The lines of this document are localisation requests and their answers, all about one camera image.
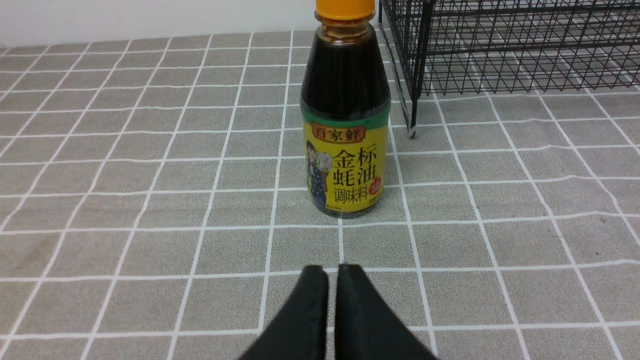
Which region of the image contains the grey checked tablecloth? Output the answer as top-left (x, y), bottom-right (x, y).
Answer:
top-left (0, 30), bottom-right (640, 360)

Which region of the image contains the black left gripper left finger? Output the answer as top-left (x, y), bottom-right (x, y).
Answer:
top-left (240, 265), bottom-right (329, 360)

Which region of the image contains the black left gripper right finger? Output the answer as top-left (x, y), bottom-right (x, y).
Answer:
top-left (334, 264), bottom-right (437, 360)

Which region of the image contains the oyster sauce bottle yellow cap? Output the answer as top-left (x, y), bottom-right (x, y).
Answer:
top-left (300, 0), bottom-right (392, 219)

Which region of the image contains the black wire mesh shelf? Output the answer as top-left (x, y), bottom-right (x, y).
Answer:
top-left (378, 0), bottom-right (640, 138)

